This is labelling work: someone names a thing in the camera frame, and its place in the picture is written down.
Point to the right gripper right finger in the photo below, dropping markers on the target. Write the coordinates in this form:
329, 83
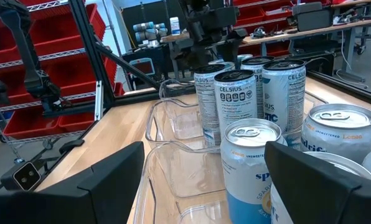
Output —
328, 202

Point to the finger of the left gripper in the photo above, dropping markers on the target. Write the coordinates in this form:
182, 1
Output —
232, 43
200, 54

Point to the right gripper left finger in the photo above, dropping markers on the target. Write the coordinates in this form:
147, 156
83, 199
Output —
64, 208

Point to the clear plastic bin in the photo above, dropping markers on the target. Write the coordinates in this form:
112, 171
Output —
185, 174
173, 90
179, 124

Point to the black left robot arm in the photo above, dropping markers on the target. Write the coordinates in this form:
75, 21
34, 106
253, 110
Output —
23, 46

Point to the rack with red bins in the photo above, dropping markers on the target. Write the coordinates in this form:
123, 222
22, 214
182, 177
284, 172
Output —
58, 40
251, 15

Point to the white plastic bottle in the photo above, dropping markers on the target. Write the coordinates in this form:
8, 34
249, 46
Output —
175, 26

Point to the blue edged teach pendant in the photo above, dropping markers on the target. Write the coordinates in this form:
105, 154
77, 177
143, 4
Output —
143, 67

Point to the dark partition panel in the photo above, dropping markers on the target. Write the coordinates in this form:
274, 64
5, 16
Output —
151, 12

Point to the black case on workbench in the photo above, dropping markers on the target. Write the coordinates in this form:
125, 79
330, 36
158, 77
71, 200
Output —
313, 18

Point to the wooden top workbench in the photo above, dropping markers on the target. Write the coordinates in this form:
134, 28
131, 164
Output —
328, 29

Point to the black table-level camera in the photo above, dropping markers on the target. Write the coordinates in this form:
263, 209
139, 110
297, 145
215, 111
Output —
25, 175

